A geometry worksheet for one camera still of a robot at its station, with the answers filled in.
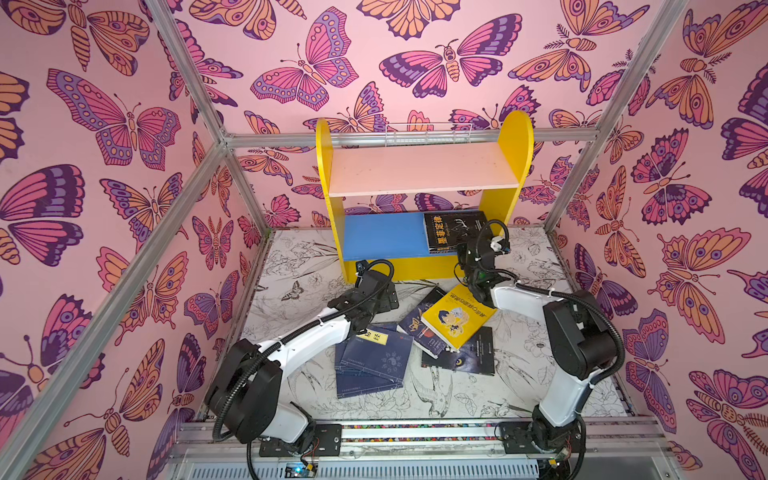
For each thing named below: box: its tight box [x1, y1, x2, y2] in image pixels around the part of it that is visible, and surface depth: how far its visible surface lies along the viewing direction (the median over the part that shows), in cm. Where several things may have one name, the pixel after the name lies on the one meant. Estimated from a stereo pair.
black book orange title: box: [423, 210, 489, 254], surface depth 99 cm
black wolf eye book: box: [421, 326, 495, 376], surface depth 87 cm
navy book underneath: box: [335, 339, 404, 399], surface depth 83 cm
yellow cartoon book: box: [421, 284, 498, 351], surface depth 91 cm
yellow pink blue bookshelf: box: [316, 111, 534, 283], surface depth 96 cm
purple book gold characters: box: [397, 286, 447, 359], surface depth 89 cm
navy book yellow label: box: [340, 329, 414, 383], surface depth 86 cm
